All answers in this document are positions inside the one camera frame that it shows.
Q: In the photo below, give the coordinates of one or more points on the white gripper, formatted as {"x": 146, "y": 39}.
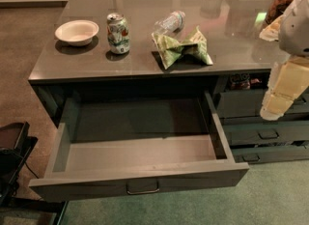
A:
{"x": 295, "y": 31}

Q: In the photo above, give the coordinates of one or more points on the white paper bowl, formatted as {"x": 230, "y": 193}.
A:
{"x": 77, "y": 32}

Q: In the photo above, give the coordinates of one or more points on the green jalapeno chip bag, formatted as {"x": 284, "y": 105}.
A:
{"x": 170, "y": 50}

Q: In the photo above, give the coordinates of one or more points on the right upper grey drawer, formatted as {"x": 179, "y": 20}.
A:
{"x": 248, "y": 103}

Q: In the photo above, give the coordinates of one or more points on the right bottom grey drawer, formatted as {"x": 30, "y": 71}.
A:
{"x": 271, "y": 154}

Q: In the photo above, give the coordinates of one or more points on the green soda can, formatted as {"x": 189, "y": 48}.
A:
{"x": 117, "y": 33}

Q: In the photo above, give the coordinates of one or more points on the metal drawer handle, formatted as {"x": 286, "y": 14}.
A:
{"x": 142, "y": 186}

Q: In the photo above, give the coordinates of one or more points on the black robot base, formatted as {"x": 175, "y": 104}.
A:
{"x": 15, "y": 148}

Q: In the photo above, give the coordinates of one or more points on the open grey top drawer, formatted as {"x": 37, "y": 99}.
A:
{"x": 99, "y": 147}

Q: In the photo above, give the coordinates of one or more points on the snack bags in shelf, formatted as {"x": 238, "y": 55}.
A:
{"x": 247, "y": 81}

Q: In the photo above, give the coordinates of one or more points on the right middle grey drawer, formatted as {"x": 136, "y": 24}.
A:
{"x": 277, "y": 132}

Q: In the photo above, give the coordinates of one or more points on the clear plastic water bottle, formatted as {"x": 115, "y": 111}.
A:
{"x": 172, "y": 23}

